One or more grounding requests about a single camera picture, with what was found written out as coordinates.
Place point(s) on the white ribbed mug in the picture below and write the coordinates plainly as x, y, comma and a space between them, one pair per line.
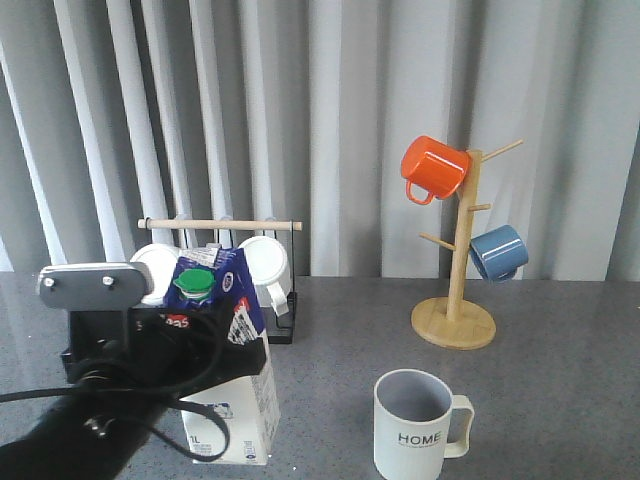
269, 268

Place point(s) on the blue enamel mug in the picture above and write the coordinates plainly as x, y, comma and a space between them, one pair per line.
499, 253

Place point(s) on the wooden mug tree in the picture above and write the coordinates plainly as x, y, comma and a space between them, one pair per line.
452, 322

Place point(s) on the white HOME mug grey inside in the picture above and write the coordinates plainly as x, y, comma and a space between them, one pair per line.
418, 423

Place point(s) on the black wire mug rack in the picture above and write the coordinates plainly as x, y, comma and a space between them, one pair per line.
280, 329

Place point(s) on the grey pleated curtain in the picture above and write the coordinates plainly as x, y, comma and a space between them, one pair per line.
113, 111

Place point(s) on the orange enamel mug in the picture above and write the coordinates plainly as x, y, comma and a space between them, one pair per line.
432, 169

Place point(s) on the white smiley mug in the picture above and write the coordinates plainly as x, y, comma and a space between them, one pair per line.
160, 261

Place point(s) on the blue white milk carton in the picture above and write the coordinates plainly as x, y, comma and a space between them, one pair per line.
243, 393

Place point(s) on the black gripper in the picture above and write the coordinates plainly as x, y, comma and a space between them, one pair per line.
117, 394

